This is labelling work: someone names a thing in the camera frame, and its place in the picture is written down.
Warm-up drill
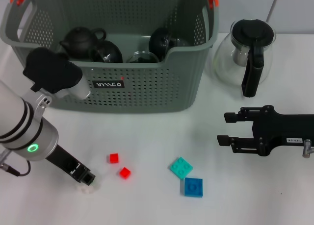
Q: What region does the right gripper cable silver plug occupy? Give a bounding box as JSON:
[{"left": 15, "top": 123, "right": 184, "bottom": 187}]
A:
[{"left": 302, "top": 139, "right": 314, "bottom": 159}]

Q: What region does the black clay teapot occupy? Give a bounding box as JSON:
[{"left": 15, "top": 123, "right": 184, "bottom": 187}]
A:
[{"left": 58, "top": 26, "right": 107, "bottom": 60}]

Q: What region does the small red toy brick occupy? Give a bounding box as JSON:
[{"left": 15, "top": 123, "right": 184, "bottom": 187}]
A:
[
  {"left": 119, "top": 167, "right": 132, "bottom": 179},
  {"left": 107, "top": 153, "right": 120, "bottom": 164}
]

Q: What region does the teal square toy brick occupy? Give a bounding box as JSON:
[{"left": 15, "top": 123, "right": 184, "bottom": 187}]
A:
[{"left": 169, "top": 156, "right": 194, "bottom": 180}]

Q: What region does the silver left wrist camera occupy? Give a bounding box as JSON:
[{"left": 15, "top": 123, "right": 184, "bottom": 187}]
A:
[{"left": 23, "top": 47, "right": 91, "bottom": 100}]

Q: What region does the grey perforated plastic storage bin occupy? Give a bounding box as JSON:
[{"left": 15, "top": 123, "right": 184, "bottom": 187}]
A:
[{"left": 0, "top": 0, "right": 220, "bottom": 114}]

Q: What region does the glass coffee pot black lid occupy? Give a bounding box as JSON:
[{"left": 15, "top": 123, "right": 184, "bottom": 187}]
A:
[{"left": 212, "top": 18, "right": 277, "bottom": 98}]

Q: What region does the blue square toy brick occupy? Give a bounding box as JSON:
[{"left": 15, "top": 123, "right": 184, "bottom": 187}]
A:
[{"left": 183, "top": 177, "right": 204, "bottom": 198}]

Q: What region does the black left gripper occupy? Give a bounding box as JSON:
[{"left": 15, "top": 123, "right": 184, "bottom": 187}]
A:
[{"left": 45, "top": 145, "right": 96, "bottom": 186}]

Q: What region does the glass teacup black holder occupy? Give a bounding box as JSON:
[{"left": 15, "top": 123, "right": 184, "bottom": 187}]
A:
[
  {"left": 148, "top": 27, "right": 191, "bottom": 61},
  {"left": 126, "top": 50, "right": 160, "bottom": 64},
  {"left": 90, "top": 40, "right": 124, "bottom": 64}
]

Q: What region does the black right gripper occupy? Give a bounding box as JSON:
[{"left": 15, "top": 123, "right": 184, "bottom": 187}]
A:
[{"left": 216, "top": 104, "right": 314, "bottom": 157}]

